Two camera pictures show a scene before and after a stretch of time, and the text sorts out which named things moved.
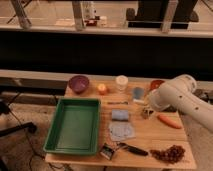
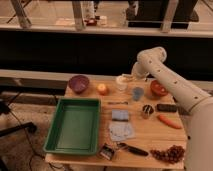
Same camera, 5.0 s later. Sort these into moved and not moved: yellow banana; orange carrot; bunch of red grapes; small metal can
Moved: yellow banana
Not moved: orange carrot; small metal can; bunch of red grapes
